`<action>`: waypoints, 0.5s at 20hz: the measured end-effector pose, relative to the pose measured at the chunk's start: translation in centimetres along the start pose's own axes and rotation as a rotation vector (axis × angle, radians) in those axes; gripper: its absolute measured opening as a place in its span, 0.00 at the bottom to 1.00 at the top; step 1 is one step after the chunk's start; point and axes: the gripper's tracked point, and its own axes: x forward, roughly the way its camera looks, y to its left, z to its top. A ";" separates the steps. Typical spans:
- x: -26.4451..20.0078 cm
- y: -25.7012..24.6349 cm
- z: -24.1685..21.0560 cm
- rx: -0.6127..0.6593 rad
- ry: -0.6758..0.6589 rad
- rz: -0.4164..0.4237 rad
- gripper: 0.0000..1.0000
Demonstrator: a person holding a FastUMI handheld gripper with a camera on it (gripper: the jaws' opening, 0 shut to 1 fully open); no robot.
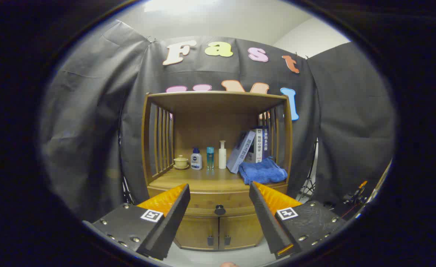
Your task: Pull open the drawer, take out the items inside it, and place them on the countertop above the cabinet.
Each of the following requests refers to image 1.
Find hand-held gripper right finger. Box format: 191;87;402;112
249;181;347;260

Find black backdrop cloth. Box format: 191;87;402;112
40;19;396;223

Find white pump bottle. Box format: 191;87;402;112
218;140;227;169

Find blue towel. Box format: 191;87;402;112
238;157;288;185

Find white bottle with blue cap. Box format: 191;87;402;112
190;148;203;170

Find dark blue book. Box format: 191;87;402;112
262;128;270;160

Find wooden cabinet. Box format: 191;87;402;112
141;91;293;252

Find beige lidded tea cup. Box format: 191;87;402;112
173;155;190;170

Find black and orange clamp equipment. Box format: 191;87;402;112
342;181;370;219

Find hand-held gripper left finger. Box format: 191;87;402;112
81;183;191;261

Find white spine book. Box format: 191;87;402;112
246;129;263;164

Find wooden countertop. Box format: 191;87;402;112
147;165;289;193

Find black tripod stand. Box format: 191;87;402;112
118;130;134;205
297;139;318;201

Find pale lilac book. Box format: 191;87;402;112
226;130;256;174

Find wooden drawer with black knob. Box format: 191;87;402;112
147;189;289;218

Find wooden cabinet door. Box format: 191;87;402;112
219;216;265;250
174;217;219;251

